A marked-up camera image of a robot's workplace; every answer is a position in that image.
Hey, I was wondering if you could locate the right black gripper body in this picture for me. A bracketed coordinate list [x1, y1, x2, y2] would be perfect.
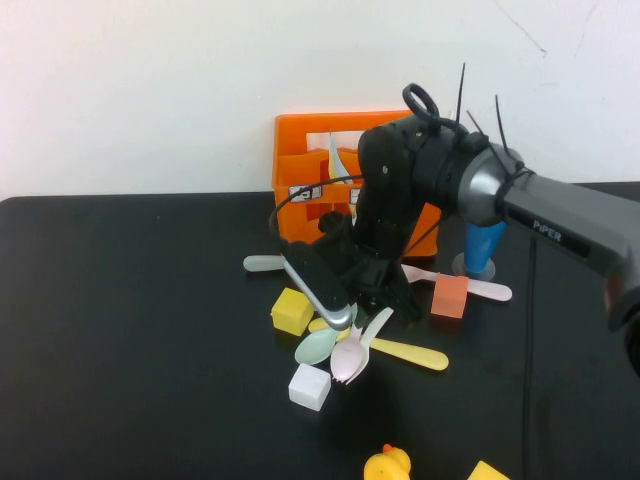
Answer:
[319, 209, 419, 307]

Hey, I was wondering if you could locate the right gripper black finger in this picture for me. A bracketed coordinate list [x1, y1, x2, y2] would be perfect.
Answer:
[355, 297, 376, 329]
[397, 267, 422, 324]

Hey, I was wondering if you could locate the pink plastic spoon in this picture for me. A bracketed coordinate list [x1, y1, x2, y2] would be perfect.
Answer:
[329, 322, 374, 381]

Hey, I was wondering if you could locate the green plastic spoon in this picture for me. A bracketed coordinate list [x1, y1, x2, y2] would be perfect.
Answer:
[293, 302, 359, 365]

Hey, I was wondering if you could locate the light blue plastic cutlery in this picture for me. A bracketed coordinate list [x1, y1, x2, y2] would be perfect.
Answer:
[327, 130, 351, 179]

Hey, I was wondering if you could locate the orange plastic cutlery holder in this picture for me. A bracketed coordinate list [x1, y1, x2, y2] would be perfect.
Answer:
[272, 108, 444, 259]

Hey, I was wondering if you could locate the white plastic fork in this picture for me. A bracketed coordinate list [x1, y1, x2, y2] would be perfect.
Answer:
[344, 306, 396, 385]

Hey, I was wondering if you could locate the orange cube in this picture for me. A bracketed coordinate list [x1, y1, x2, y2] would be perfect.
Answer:
[430, 272, 470, 319]

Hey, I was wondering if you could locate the yellow plastic spoon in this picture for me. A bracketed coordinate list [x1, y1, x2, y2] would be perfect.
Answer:
[307, 317, 450, 372]

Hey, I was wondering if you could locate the yellow cube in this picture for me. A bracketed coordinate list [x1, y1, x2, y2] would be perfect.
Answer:
[270, 287, 315, 337]

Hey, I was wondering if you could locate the clear round cup base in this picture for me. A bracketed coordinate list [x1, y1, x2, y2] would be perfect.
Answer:
[451, 252, 496, 281]

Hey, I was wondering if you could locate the pink plastic fork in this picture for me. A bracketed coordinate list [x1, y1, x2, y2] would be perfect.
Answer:
[401, 263, 513, 303]

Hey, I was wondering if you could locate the blue paper cone cup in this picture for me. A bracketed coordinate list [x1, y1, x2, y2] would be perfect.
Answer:
[463, 219, 508, 275]

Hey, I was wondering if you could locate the white cube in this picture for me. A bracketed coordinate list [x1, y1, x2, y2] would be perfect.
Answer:
[287, 362, 332, 412]

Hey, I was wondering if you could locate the grey-green plastic fork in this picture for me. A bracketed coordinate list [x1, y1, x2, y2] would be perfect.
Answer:
[242, 253, 289, 274]

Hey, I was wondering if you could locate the yellow rubber duck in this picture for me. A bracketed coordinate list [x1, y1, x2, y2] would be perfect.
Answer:
[362, 442, 412, 480]

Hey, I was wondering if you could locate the yellow foam block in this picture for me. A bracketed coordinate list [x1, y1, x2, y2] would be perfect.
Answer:
[464, 458, 511, 480]

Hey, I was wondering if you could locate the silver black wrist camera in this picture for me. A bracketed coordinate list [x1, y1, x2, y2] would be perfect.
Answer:
[281, 241, 355, 332]

